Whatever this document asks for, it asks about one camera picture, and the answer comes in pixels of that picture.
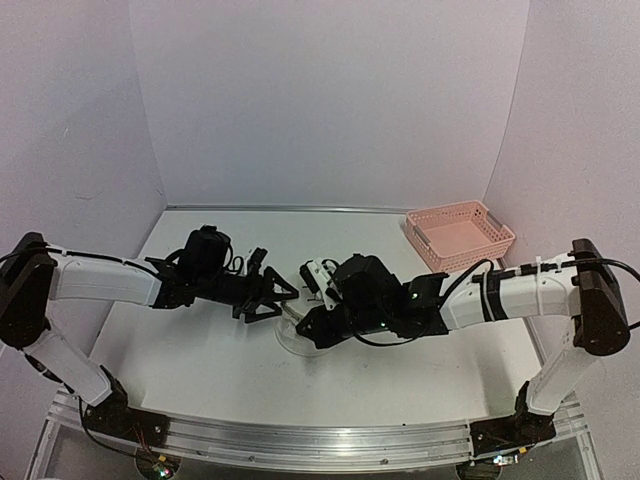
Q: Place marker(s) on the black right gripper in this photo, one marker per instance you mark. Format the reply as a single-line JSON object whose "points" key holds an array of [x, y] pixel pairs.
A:
{"points": [[324, 337]]}

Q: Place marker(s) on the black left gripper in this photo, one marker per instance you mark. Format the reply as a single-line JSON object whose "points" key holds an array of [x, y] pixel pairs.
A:
{"points": [[254, 292]]}

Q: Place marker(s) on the white mesh laundry bag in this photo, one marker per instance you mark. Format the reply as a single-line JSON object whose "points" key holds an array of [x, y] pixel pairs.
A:
{"points": [[287, 336]]}

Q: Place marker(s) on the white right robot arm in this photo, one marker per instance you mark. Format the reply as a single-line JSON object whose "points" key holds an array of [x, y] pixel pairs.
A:
{"points": [[576, 297]]}

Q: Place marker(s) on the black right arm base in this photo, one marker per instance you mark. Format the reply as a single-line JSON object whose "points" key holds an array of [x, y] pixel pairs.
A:
{"points": [[509, 433]]}

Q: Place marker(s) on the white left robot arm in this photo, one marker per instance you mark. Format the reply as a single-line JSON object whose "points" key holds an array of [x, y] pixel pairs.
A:
{"points": [[40, 280]]}

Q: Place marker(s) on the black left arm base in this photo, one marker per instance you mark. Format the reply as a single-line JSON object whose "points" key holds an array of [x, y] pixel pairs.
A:
{"points": [[114, 417]]}

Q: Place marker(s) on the pink plastic basket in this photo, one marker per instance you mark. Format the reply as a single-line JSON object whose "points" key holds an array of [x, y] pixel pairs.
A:
{"points": [[452, 237]]}

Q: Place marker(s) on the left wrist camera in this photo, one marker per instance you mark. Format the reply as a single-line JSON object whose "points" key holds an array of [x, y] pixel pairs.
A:
{"points": [[253, 263]]}

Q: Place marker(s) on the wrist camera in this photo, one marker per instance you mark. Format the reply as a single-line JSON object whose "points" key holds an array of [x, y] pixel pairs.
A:
{"points": [[253, 263], [318, 277]]}

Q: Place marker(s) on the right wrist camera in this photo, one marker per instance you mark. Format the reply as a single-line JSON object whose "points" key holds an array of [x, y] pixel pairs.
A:
{"points": [[318, 277]]}

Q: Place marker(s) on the aluminium front rail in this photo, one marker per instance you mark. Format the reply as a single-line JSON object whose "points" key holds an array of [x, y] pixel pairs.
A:
{"points": [[359, 450]]}

